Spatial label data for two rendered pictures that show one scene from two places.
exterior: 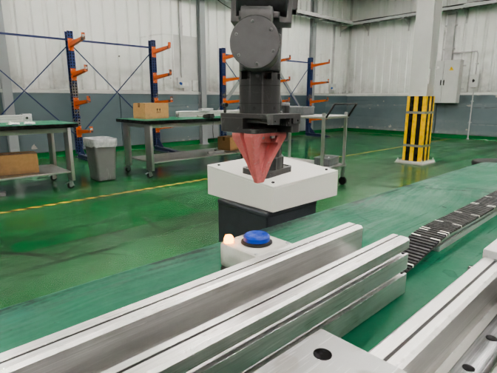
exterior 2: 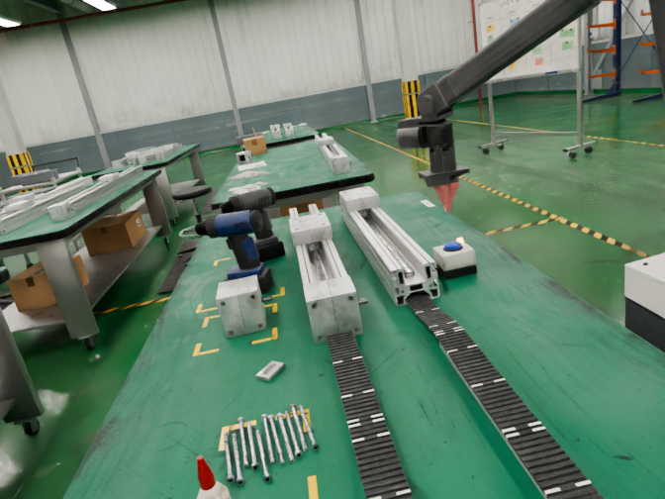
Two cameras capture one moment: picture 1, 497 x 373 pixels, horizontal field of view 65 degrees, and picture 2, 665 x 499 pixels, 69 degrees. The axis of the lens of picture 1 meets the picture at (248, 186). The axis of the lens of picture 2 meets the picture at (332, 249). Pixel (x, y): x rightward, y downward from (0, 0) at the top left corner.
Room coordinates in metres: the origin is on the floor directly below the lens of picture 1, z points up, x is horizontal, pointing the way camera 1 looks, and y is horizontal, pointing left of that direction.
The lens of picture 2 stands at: (1.04, -1.05, 1.25)
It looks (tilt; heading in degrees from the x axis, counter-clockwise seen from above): 18 degrees down; 129
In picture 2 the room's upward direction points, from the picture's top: 10 degrees counter-clockwise
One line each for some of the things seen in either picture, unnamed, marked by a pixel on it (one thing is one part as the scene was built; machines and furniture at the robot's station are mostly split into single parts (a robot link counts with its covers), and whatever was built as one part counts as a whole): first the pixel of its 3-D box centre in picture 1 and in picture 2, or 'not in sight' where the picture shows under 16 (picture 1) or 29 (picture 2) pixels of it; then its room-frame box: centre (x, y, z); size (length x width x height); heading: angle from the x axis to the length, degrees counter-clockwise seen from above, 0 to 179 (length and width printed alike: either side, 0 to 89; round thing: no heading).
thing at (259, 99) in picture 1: (259, 99); (442, 161); (0.56, -0.02, 1.05); 0.10 x 0.07 x 0.07; 43
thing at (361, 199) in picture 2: not in sight; (359, 202); (0.11, 0.28, 0.87); 0.16 x 0.11 x 0.07; 133
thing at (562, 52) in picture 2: not in sight; (529, 75); (-0.77, 5.60, 0.97); 1.51 x 0.50 x 1.95; 152
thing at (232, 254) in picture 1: (260, 261); (450, 259); (0.56, -0.02, 0.81); 0.10 x 0.08 x 0.06; 43
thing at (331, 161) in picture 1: (308, 143); not in sight; (4.91, -0.74, 0.50); 1.03 x 0.55 x 1.01; 47
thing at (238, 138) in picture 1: (265, 151); (440, 193); (0.55, -0.02, 0.98); 0.07 x 0.07 x 0.09; 43
